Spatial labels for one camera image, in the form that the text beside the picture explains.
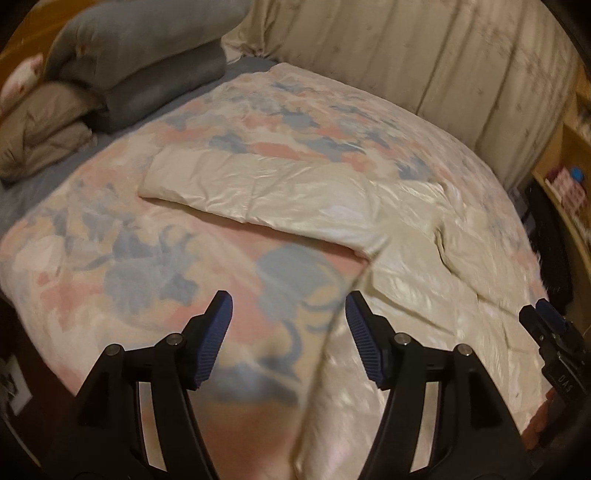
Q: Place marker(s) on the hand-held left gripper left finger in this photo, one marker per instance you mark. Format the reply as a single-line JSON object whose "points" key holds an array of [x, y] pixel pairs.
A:
{"points": [[214, 341]]}

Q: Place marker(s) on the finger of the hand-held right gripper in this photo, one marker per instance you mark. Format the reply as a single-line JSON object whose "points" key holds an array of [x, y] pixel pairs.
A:
{"points": [[531, 323], [551, 318]]}

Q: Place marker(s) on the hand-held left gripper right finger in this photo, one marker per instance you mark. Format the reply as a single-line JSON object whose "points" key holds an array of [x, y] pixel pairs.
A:
{"points": [[364, 341]]}

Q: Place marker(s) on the cream puffer jacket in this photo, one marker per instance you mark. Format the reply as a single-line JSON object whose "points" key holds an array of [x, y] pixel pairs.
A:
{"points": [[277, 194]]}

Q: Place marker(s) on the person's right hand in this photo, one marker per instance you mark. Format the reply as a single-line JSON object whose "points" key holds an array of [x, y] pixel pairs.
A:
{"points": [[540, 415]]}

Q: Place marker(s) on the black bag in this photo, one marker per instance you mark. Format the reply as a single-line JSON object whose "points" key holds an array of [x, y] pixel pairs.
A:
{"points": [[549, 240]]}

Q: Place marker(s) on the printed pastel blanket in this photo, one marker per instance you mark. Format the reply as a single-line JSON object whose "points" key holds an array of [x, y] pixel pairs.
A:
{"points": [[138, 258]]}

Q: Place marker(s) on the pink drawer organizer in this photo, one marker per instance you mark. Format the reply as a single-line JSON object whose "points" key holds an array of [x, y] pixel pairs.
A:
{"points": [[565, 187]]}

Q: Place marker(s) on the blue small box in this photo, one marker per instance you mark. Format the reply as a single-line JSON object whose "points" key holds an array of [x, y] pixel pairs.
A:
{"points": [[576, 175]]}

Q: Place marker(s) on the wooden shelf desk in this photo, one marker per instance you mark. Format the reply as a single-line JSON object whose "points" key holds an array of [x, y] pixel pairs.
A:
{"points": [[570, 138]]}

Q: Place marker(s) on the cream curtain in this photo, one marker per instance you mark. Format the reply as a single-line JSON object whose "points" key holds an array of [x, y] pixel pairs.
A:
{"points": [[415, 55]]}

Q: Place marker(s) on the grey pillows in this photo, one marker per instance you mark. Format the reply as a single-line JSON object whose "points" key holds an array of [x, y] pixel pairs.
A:
{"points": [[138, 55]]}

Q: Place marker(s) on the pink and white pillow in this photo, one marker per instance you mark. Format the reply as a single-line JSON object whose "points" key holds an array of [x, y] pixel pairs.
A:
{"points": [[23, 76]]}

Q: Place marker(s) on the white wall outlet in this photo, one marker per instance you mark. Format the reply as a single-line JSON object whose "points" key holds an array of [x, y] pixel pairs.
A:
{"points": [[18, 392]]}

